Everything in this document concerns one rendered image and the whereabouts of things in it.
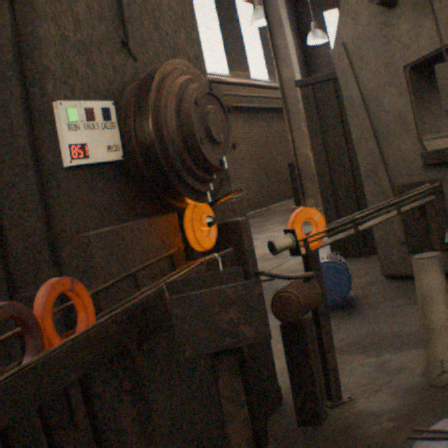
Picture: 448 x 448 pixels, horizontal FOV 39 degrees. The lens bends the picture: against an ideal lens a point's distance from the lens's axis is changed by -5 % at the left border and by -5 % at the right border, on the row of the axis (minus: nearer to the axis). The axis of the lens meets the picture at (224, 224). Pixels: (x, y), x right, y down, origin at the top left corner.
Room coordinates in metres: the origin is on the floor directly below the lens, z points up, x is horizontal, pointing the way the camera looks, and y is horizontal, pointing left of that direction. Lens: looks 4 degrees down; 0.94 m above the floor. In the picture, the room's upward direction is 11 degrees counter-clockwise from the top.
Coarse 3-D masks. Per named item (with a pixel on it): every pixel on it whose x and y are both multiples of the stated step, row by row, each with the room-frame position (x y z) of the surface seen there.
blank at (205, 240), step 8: (192, 208) 2.05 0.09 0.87; (200, 208) 2.08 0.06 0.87; (208, 208) 2.13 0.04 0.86; (184, 216) 2.05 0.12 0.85; (192, 216) 2.03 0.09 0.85; (200, 216) 2.08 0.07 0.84; (184, 224) 2.04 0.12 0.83; (192, 224) 2.03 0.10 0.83; (192, 232) 2.03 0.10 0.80; (200, 232) 2.06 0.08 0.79; (208, 232) 2.11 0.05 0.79; (216, 232) 2.15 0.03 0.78; (192, 240) 2.04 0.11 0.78; (200, 240) 2.05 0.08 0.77; (208, 240) 2.09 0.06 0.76; (200, 248) 2.06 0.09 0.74; (208, 248) 2.09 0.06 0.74
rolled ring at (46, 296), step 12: (48, 288) 1.41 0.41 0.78; (60, 288) 1.45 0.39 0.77; (72, 288) 1.48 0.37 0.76; (84, 288) 1.52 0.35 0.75; (36, 300) 1.40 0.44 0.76; (48, 300) 1.40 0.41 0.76; (84, 300) 1.51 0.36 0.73; (36, 312) 1.39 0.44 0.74; (48, 312) 1.40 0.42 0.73; (84, 312) 1.51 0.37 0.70; (48, 324) 1.39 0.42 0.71; (84, 324) 1.50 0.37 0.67; (48, 336) 1.38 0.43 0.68; (48, 348) 1.40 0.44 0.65
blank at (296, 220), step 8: (304, 208) 2.45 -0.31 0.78; (312, 208) 2.47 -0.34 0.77; (296, 216) 2.43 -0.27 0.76; (304, 216) 2.45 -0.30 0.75; (312, 216) 2.46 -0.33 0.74; (320, 216) 2.48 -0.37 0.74; (288, 224) 2.44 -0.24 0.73; (296, 224) 2.43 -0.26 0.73; (312, 224) 2.49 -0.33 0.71; (320, 224) 2.48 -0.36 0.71; (296, 232) 2.42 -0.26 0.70; (312, 232) 2.48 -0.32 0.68; (320, 240) 2.47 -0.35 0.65; (304, 248) 2.45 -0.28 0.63
